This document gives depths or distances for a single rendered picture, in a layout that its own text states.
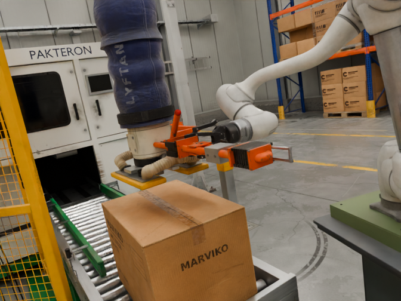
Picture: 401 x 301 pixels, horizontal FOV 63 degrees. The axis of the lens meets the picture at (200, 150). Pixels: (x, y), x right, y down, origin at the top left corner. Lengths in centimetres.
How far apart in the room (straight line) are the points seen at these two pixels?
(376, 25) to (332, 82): 808
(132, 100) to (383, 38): 83
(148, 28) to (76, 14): 921
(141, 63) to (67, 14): 918
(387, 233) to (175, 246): 74
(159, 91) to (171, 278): 66
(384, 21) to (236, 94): 54
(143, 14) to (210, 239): 82
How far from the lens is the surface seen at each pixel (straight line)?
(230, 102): 132
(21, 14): 1014
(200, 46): 1208
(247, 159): 81
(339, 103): 916
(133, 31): 124
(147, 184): 117
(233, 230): 123
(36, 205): 168
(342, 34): 127
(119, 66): 126
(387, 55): 114
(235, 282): 132
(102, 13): 128
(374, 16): 112
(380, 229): 136
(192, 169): 125
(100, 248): 219
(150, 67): 124
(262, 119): 126
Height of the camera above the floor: 141
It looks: 11 degrees down
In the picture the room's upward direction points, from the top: 10 degrees counter-clockwise
